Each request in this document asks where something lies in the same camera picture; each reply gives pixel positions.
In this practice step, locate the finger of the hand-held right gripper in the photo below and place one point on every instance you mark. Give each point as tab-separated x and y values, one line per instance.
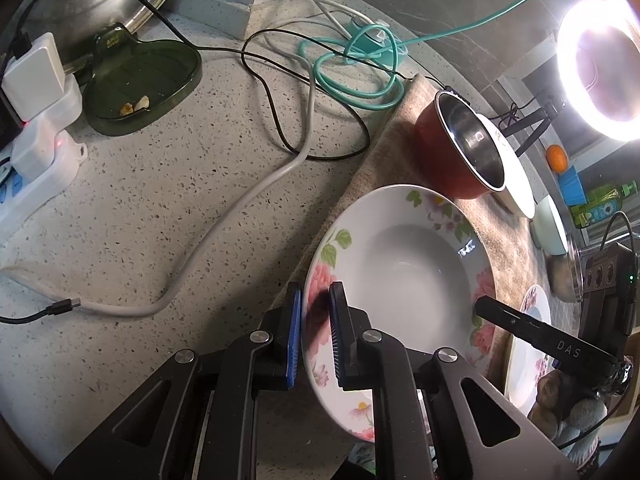
540	335

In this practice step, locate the plain steel bowl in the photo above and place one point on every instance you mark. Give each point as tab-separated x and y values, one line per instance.
562	275

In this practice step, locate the red steel bowl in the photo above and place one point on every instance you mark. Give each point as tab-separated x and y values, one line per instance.
435	145

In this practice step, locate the yellow food scrap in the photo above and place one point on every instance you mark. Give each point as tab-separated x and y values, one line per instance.
136	106

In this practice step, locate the person's right hand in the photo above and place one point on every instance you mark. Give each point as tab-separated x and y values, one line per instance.
590	415

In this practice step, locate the green dish soap bottle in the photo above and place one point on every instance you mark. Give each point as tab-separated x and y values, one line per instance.
600	210

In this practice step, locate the small floral plate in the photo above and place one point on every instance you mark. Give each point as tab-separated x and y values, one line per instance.
520	385

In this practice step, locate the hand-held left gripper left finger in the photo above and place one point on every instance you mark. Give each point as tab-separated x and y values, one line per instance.
295	340

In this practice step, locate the orange fruit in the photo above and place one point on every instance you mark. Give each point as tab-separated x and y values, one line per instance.
557	158

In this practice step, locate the light blue bowl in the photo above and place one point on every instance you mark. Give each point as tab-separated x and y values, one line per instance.
547	225

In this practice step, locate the white power strip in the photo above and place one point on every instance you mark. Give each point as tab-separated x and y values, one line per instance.
30	205

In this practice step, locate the beige checked cloth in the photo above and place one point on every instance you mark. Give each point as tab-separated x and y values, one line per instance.
400	160

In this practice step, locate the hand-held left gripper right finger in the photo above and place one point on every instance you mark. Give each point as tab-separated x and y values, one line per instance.
336	340

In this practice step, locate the blue ribbed cup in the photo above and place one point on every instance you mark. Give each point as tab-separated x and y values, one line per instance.
571	187

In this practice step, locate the large steel pot lid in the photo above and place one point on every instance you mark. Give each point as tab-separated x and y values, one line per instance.
100	15

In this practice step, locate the large pink floral plate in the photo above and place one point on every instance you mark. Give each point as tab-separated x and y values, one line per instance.
410	270

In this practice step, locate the white plug adapter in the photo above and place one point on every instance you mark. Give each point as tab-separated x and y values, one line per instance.
50	135

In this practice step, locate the dark green soap dish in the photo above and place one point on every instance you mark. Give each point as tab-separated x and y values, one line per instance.
150	75

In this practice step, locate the white square charger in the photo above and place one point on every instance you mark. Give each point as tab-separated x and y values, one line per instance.
35	75

